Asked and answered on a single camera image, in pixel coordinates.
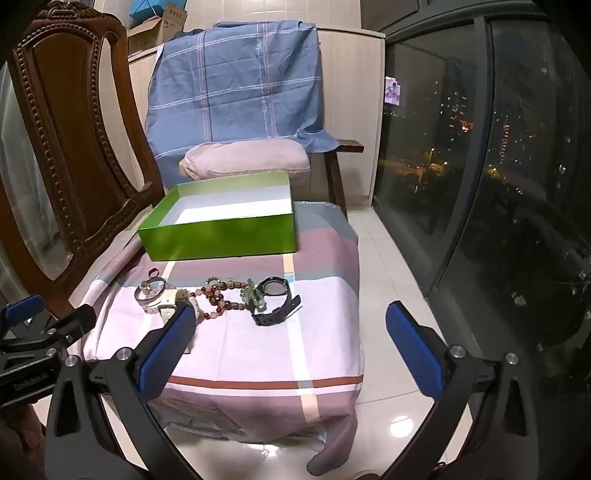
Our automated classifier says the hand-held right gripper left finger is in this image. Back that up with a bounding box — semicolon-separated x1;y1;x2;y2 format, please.
44;302;204;480

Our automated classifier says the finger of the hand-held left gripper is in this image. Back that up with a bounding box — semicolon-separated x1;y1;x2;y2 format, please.
25;305;99;352
0;294;47;334

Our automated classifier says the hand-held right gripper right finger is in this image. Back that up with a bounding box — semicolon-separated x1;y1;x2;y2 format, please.
385;301;541;480

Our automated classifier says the white wrist watch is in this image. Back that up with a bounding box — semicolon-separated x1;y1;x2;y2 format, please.
156;287;206;324

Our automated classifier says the red and white bead bracelet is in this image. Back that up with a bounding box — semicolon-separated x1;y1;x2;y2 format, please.
196;285;234;320

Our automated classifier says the thin silver bangle watch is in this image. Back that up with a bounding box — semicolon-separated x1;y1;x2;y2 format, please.
135;272;169;304

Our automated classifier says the black wrist watch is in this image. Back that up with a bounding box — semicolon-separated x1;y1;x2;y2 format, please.
250;276;302;328

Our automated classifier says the green cardboard box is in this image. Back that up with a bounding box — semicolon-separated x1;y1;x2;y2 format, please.
137;171;297;261

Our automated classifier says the pink plaid cloth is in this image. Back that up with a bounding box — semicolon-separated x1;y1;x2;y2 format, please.
83;200;365;476

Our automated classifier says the sheer curtain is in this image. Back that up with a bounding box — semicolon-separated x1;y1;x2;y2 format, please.
0;60;70;301

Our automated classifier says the carved wooden chair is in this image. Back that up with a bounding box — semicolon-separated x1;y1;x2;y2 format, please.
0;4;167;319

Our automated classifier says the pink pillow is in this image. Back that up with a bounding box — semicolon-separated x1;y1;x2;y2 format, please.
179;139;311;182

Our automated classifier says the wooden armchair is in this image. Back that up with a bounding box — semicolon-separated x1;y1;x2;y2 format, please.
323;138;365;217

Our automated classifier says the dark glass sliding door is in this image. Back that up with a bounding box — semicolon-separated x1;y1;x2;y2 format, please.
372;0;591;370

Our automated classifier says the blue plaid cloth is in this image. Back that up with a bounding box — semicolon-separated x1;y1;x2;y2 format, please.
144;19;340;183

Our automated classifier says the brown cardboard box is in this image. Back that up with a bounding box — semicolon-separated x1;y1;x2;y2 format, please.
127;8;189;55

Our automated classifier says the blue box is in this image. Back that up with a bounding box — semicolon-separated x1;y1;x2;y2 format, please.
129;0;161;25

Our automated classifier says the brown bead bracelet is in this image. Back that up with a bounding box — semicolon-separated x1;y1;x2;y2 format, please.
221;278;247;311

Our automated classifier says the green bead bracelet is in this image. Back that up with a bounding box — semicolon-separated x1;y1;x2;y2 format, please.
239;278;269;311

